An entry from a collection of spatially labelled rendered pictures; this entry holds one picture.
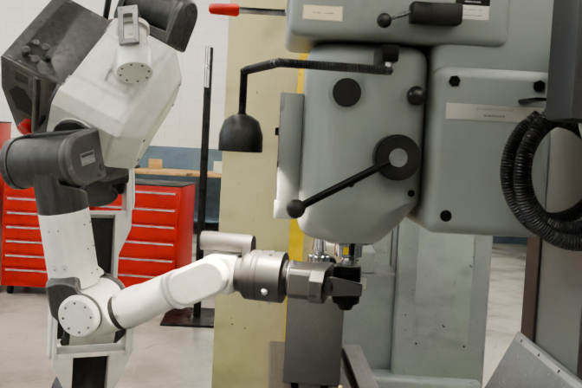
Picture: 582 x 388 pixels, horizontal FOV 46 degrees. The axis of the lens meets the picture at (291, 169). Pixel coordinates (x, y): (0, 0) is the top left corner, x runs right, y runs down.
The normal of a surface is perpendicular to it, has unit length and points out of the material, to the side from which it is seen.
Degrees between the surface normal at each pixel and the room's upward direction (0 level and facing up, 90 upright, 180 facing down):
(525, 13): 90
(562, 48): 90
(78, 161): 83
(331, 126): 90
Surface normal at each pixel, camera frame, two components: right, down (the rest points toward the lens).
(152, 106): 0.86, 0.00
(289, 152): 0.04, 0.05
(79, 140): 0.96, -0.06
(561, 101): -1.00, -0.05
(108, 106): 0.33, -0.48
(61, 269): -0.19, 0.17
